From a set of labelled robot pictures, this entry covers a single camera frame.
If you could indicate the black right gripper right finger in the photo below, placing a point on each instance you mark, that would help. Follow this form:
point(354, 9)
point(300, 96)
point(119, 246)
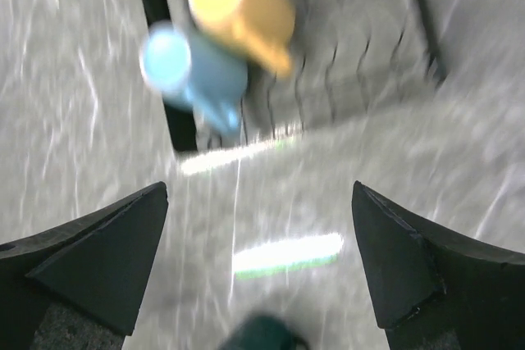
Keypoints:
point(432, 287)

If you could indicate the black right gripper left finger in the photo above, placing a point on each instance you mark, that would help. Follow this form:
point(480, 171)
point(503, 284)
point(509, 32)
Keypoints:
point(80, 285)

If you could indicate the dark green ceramic mug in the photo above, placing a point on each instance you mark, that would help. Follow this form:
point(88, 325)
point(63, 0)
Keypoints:
point(263, 332)

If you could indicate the light blue ceramic mug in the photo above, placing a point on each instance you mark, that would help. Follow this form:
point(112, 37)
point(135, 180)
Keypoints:
point(194, 73)

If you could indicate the yellow ceramic mug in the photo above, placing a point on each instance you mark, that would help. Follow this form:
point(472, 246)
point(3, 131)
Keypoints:
point(261, 30)

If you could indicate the black wire dish rack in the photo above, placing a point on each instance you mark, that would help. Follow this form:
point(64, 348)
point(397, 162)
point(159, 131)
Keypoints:
point(349, 57)

